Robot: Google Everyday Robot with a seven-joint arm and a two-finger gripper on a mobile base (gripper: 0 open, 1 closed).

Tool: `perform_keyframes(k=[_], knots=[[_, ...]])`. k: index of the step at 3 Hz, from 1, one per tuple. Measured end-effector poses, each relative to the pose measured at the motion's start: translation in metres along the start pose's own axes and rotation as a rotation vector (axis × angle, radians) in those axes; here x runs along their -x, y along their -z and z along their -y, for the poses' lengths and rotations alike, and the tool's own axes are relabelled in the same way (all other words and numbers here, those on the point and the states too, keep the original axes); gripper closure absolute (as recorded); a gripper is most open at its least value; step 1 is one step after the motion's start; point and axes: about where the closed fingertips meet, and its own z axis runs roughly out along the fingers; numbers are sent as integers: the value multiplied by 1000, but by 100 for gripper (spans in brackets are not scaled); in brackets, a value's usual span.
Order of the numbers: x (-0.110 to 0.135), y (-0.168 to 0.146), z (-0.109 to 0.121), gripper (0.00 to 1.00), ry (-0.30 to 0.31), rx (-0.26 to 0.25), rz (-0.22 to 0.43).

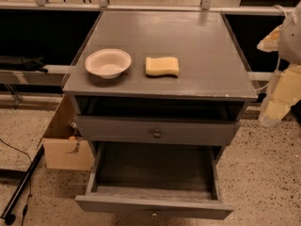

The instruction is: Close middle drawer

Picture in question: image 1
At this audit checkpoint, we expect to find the black pole on floor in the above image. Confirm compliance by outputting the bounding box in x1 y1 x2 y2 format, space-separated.
0 146 44 226

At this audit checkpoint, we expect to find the yellow sponge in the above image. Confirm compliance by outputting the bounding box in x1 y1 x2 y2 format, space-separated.
146 56 180 76

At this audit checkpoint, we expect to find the grey top drawer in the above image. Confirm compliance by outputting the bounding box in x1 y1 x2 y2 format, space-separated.
75 116 240 146

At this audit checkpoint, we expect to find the white paper bowl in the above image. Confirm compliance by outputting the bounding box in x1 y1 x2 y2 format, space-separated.
85 49 132 79

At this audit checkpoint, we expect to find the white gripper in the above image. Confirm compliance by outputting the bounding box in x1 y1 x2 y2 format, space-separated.
257 3 301 127

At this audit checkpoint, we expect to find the black floor cable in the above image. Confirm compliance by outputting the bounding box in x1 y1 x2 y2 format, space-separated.
0 137 34 226

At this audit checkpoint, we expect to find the metal railing frame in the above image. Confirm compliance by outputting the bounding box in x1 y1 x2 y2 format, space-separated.
0 0 301 109

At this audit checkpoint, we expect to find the grey wooden drawer cabinet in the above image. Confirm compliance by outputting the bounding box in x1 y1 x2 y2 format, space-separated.
62 10 259 162

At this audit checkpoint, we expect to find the cardboard box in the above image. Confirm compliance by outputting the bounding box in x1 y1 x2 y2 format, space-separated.
42 95 94 170

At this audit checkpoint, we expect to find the black bag on rail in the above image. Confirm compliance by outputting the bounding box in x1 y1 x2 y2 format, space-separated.
0 56 48 73

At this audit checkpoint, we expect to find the grey drawer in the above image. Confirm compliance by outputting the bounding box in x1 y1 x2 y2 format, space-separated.
75 142 233 220
75 116 240 146

